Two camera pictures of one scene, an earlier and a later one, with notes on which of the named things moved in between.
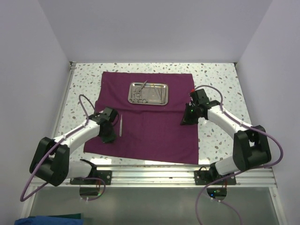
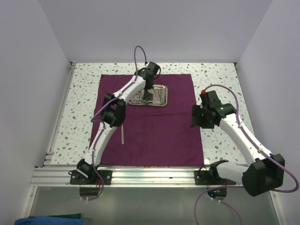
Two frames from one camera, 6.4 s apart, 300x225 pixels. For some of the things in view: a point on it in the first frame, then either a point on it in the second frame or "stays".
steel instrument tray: x=148 y=93 stays
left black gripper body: x=109 y=135 -> x=150 y=87
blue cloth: x=47 y=220 stays
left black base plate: x=97 y=178 stays
